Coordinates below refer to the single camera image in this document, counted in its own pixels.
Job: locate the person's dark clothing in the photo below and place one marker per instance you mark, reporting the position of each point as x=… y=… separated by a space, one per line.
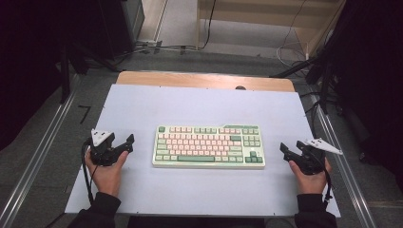
x=196 y=223

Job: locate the black metal stand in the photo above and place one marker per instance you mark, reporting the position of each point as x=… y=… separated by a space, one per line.
x=323 y=79
x=65 y=79

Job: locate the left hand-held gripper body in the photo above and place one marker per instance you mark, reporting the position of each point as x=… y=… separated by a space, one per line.
x=102 y=152

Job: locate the person's left hand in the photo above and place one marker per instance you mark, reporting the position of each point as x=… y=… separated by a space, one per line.
x=106 y=177

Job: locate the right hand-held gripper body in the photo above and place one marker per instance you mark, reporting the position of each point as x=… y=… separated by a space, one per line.
x=312 y=158

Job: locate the wooden table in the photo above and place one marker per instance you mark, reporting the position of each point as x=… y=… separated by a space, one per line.
x=190 y=79

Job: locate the person's right hand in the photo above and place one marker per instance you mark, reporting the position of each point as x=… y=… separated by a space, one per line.
x=309 y=182

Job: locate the green and pink keyboard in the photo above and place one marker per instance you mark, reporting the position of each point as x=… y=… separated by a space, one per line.
x=206 y=147

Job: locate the aluminium floor rail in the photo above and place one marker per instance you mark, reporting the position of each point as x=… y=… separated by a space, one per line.
x=31 y=167
x=345 y=171

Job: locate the black curtain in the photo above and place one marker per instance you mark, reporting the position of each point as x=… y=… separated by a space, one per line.
x=374 y=79
x=25 y=63

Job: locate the wooden shelf unit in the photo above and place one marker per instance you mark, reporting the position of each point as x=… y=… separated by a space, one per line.
x=259 y=12

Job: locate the white board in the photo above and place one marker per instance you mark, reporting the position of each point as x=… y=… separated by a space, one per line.
x=202 y=104

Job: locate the black cabinet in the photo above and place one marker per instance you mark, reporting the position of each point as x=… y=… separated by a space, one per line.
x=120 y=25

